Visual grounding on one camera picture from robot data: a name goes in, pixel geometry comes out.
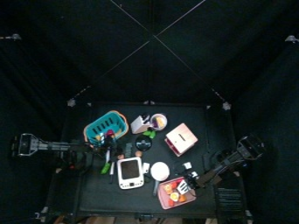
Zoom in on black panel with white text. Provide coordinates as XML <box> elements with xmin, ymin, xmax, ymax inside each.
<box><xmin>214</xmin><ymin>174</ymin><xmax>248</xmax><ymax>218</ymax></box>

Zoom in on yellow toy food in bowl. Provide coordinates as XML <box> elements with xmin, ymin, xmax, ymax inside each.
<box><xmin>154</xmin><ymin>116</ymin><xmax>165</xmax><ymax>130</ymax></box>

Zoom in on grey toy block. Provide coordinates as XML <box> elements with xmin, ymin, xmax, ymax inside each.
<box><xmin>124</xmin><ymin>143</ymin><xmax>134</xmax><ymax>156</ymax></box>

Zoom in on pink square box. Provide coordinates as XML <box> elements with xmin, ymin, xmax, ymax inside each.
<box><xmin>162</xmin><ymin>122</ymin><xmax>200</xmax><ymax>158</ymax></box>

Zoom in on white toy knife block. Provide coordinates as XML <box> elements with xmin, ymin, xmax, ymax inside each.
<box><xmin>129</xmin><ymin>114</ymin><xmax>152</xmax><ymax>135</ymax></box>

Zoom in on pink toy tray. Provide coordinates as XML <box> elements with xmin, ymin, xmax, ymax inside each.
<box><xmin>156</xmin><ymin>176</ymin><xmax>198</xmax><ymax>211</ymax></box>

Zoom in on white striped toy piece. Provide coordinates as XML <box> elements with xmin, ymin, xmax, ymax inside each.
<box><xmin>176</xmin><ymin>180</ymin><xmax>192</xmax><ymax>194</ymax></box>

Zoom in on black round toy pan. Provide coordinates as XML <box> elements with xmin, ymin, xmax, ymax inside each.
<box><xmin>134</xmin><ymin>134</ymin><xmax>153</xmax><ymax>152</ymax></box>

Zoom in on white round toy pan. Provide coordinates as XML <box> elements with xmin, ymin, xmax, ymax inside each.
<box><xmin>149</xmin><ymin>161</ymin><xmax>172</xmax><ymax>197</ymax></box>

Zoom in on green toy vegetable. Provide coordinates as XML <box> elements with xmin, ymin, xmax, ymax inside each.
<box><xmin>142</xmin><ymin>129</ymin><xmax>157</xmax><ymax>139</ymax></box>

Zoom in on thin grey brace cord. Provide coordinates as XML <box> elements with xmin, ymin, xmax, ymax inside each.
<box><xmin>70</xmin><ymin>0</ymin><xmax>206</xmax><ymax>102</ymax></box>
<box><xmin>108</xmin><ymin>0</ymin><xmax>228</xmax><ymax>103</ymax></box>

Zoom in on teal basket with orange rim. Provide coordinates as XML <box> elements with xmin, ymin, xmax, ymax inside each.
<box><xmin>82</xmin><ymin>109</ymin><xmax>129</xmax><ymax>147</ymax></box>

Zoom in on green toy knife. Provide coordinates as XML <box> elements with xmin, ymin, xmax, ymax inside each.
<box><xmin>98</xmin><ymin>162</ymin><xmax>112</xmax><ymax>176</ymax></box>

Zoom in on toy fried egg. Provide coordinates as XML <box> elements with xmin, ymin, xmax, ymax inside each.
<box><xmin>168</xmin><ymin>192</ymin><xmax>181</xmax><ymax>203</ymax></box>

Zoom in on purple and white toy bowl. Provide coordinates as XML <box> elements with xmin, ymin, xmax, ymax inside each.
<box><xmin>149</xmin><ymin>113</ymin><xmax>169</xmax><ymax>131</ymax></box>

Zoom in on white toy utensil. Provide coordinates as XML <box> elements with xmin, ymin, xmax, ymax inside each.
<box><xmin>108</xmin><ymin>162</ymin><xmax>117</xmax><ymax>185</ymax></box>

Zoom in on white toy tablet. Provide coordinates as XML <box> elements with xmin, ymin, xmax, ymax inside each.
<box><xmin>116</xmin><ymin>157</ymin><xmax>145</xmax><ymax>191</ymax></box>

